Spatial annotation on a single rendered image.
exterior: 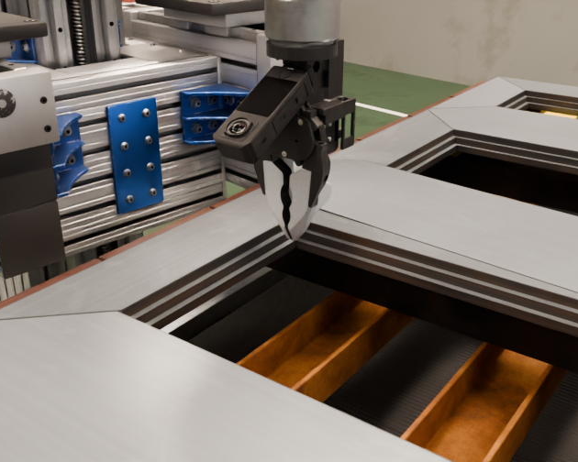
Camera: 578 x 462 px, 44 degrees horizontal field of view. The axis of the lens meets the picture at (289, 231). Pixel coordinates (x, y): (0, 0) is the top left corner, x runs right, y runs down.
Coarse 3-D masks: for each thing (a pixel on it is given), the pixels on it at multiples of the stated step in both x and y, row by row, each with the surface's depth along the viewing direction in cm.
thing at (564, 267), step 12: (576, 240) 77; (552, 252) 75; (564, 252) 75; (576, 252) 75; (540, 264) 72; (552, 264) 72; (564, 264) 72; (576, 264) 72; (528, 276) 70; (540, 276) 70; (552, 276) 70; (564, 276) 70; (576, 276) 70; (564, 288) 68; (576, 288) 68
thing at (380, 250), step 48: (528, 96) 140; (432, 144) 110; (480, 144) 113; (528, 144) 109; (288, 240) 82; (336, 240) 80; (384, 240) 77; (192, 288) 70; (432, 288) 73; (480, 288) 71; (528, 288) 68; (576, 336) 66
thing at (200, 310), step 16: (256, 272) 106; (272, 272) 107; (240, 288) 102; (256, 288) 105; (208, 304) 97; (224, 304) 99; (240, 304) 103; (176, 320) 94; (192, 320) 94; (208, 320) 97; (176, 336) 92; (192, 336) 95
